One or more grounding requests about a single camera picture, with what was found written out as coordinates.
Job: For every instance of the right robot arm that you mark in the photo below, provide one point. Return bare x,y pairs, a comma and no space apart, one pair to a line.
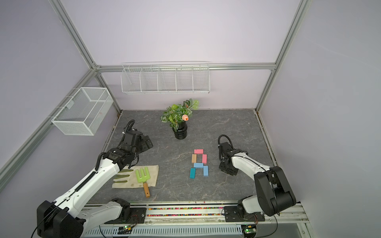
273,191

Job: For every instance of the long white wire shelf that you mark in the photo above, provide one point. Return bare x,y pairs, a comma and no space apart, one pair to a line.
172,77

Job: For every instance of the natural wood block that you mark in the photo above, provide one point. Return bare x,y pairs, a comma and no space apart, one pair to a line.
194,158

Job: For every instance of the pink block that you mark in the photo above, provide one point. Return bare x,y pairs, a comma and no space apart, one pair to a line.
204,158
198,151

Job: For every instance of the black plant vase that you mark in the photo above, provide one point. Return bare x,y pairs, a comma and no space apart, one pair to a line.
181,132

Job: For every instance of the white mesh wire basket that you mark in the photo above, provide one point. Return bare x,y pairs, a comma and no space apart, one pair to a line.
84,112

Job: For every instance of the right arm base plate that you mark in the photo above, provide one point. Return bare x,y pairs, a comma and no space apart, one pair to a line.
237,214

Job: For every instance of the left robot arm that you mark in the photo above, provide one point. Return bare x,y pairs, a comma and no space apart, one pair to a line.
64,217

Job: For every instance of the artificial green plant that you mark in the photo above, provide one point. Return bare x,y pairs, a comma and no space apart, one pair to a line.
177,114

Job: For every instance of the white slotted cable duct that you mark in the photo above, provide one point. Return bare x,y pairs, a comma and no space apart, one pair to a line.
164,231

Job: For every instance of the light blue block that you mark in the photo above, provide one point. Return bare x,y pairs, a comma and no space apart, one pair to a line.
205,171
198,165

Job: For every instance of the teal block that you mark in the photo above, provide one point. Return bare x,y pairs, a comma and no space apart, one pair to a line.
192,173

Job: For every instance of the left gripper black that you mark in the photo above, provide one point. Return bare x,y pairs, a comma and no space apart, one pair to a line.
145,146

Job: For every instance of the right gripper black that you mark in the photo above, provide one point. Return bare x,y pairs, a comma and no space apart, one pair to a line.
221,168

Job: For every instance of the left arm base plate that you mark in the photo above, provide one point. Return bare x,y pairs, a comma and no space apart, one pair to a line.
135,216

